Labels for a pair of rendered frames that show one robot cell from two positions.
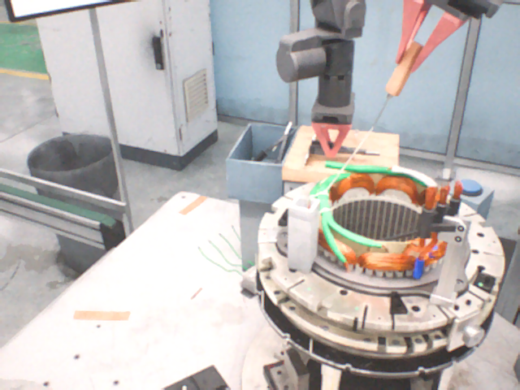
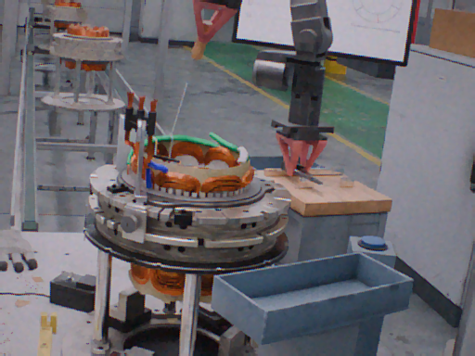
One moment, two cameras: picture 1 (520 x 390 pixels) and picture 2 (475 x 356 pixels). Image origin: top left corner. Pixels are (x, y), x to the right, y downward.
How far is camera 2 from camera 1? 106 cm
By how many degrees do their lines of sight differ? 45
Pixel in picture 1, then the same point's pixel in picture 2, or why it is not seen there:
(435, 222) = (134, 121)
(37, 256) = not seen: hidden behind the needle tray
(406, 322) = (104, 194)
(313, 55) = (273, 67)
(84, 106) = (396, 211)
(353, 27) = (301, 49)
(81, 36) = (420, 130)
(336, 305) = (97, 179)
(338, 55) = (297, 74)
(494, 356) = not seen: outside the picture
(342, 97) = (297, 115)
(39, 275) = not seen: hidden behind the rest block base
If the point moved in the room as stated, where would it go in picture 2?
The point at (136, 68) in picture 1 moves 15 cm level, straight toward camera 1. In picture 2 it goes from (454, 183) to (443, 188)
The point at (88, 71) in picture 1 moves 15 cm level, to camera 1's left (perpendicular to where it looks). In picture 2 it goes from (413, 171) to (390, 163)
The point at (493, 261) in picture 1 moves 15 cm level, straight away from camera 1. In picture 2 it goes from (213, 214) to (316, 221)
